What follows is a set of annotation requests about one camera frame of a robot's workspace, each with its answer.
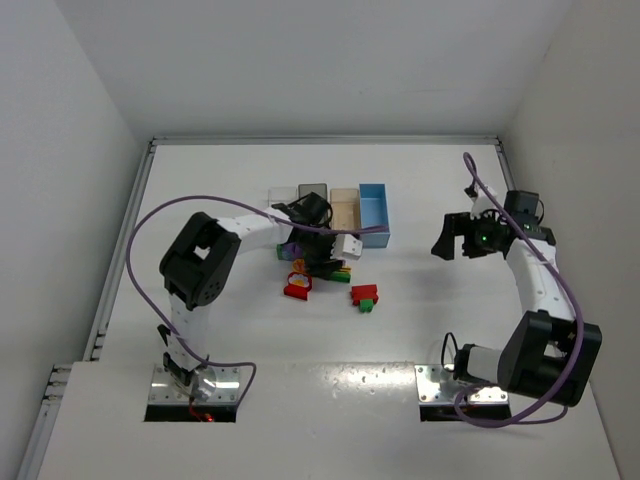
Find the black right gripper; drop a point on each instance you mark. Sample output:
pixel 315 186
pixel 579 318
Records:
pixel 463 234

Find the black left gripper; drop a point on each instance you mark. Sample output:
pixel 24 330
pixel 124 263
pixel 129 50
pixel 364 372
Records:
pixel 320 261

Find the green lego plate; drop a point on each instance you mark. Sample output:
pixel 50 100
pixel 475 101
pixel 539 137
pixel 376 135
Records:
pixel 340 276

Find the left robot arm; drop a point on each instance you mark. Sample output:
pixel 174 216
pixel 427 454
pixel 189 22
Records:
pixel 197 265

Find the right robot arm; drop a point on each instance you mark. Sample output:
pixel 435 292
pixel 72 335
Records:
pixel 545 343

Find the purple curved lego piece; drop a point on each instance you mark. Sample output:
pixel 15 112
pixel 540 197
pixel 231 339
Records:
pixel 292 251

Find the yellow butterfly lego piece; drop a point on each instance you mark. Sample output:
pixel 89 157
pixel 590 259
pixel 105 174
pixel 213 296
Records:
pixel 299 266

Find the red flower lego piece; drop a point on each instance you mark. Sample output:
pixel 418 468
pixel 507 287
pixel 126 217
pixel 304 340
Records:
pixel 298 286

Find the tan plastic container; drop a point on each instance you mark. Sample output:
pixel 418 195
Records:
pixel 345 203

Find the smoke grey plastic container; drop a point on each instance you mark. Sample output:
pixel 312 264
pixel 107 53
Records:
pixel 319 189

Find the clear plastic container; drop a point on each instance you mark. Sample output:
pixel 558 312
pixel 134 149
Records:
pixel 284 195

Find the red lego brick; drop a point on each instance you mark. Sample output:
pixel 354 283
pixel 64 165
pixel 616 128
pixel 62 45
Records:
pixel 364 292

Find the blue plastic container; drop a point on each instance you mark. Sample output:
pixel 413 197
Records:
pixel 374 213

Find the small green lego brick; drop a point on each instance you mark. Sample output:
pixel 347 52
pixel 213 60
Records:
pixel 366 305

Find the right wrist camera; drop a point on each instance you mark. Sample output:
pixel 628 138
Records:
pixel 481 202

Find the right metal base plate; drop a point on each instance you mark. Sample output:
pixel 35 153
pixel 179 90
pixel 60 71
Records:
pixel 436 387

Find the metal base plate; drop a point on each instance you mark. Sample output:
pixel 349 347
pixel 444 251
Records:
pixel 436 387
pixel 211 386

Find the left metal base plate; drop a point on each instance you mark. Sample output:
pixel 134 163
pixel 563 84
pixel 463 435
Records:
pixel 211 386

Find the aluminium table frame rail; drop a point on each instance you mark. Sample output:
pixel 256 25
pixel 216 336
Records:
pixel 50 404

